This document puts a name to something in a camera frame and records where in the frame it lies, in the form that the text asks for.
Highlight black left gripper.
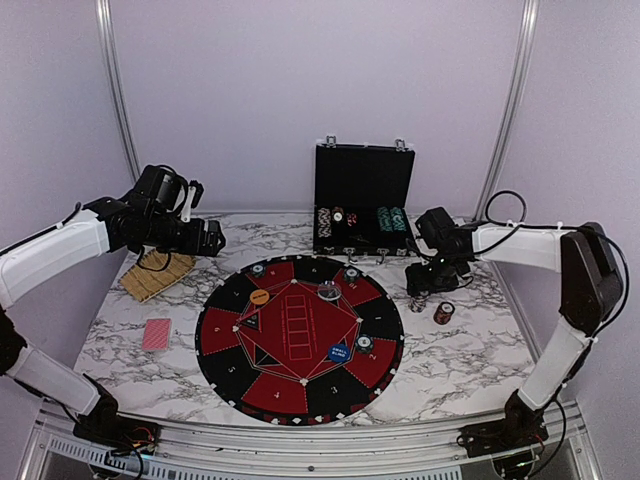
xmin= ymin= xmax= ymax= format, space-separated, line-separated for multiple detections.
xmin=144 ymin=212 xmax=224 ymax=257

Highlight cream blue chips in case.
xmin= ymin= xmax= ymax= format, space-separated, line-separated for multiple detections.
xmin=316 ymin=206 xmax=345 ymax=239

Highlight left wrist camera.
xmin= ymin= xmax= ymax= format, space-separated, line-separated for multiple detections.
xmin=178 ymin=180 xmax=204 ymax=223

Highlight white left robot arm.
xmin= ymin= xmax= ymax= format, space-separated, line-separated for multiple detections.
xmin=1 ymin=197 xmax=226 ymax=445

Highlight black orange 100 chip stack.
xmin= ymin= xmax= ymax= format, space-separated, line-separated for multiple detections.
xmin=433 ymin=301 xmax=455 ymax=325

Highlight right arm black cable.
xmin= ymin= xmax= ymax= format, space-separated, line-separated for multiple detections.
xmin=484 ymin=189 xmax=631 ymax=326

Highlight black triangular all-in marker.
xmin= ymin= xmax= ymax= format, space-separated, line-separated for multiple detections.
xmin=239 ymin=311 xmax=262 ymax=332

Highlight teal chips in case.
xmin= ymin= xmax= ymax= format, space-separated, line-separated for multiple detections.
xmin=376 ymin=206 xmax=407 ymax=233

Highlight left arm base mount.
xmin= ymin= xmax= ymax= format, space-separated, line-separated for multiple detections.
xmin=73 ymin=395 xmax=159 ymax=454

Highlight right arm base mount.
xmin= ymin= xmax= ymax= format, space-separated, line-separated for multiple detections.
xmin=456 ymin=393 xmax=549 ymax=458

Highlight blue small blind button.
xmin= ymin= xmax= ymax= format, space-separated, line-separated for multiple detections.
xmin=327 ymin=343 xmax=351 ymax=364

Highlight left aluminium frame post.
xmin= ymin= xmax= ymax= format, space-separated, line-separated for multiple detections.
xmin=95 ymin=0 xmax=141 ymax=181

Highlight aluminium front rail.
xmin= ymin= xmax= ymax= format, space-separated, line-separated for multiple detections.
xmin=17 ymin=402 xmax=603 ymax=479

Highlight orange big blind button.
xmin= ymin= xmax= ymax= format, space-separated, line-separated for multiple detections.
xmin=249 ymin=289 xmax=271 ymax=306

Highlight black chip carrying case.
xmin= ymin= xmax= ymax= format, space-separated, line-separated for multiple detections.
xmin=313 ymin=136 xmax=415 ymax=258

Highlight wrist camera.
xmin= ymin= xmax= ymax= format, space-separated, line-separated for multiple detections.
xmin=415 ymin=207 xmax=457 ymax=254
xmin=178 ymin=180 xmax=204 ymax=223

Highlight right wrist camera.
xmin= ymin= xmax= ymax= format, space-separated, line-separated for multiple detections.
xmin=415 ymin=207 xmax=457 ymax=254

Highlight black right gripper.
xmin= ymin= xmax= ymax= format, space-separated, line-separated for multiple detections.
xmin=406 ymin=252 xmax=466 ymax=298

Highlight round red black poker mat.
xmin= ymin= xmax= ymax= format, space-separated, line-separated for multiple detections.
xmin=195 ymin=255 xmax=404 ymax=426

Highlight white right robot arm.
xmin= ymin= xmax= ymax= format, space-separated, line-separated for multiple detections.
xmin=406 ymin=209 xmax=629 ymax=448

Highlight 50 chips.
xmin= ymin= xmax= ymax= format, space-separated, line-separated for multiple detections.
xmin=343 ymin=268 xmax=360 ymax=284
xmin=251 ymin=264 xmax=266 ymax=278
xmin=355 ymin=335 xmax=374 ymax=354

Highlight blue cream 10 chip stack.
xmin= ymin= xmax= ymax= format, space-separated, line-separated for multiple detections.
xmin=409 ymin=296 xmax=428 ymax=313

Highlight aluminium frame post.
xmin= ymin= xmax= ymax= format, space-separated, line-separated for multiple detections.
xmin=95 ymin=0 xmax=141 ymax=181
xmin=473 ymin=0 xmax=540 ymax=220

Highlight red playing card deck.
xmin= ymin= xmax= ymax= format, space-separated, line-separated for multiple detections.
xmin=141 ymin=318 xmax=171 ymax=352

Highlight woven bamboo tray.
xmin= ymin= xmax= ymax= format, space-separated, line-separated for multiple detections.
xmin=120 ymin=250 xmax=196 ymax=303

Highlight clear acrylic dealer button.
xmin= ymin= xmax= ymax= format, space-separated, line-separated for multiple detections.
xmin=317 ymin=280 xmax=342 ymax=302

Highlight right aluminium frame post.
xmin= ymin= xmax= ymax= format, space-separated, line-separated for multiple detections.
xmin=473 ymin=0 xmax=540 ymax=220

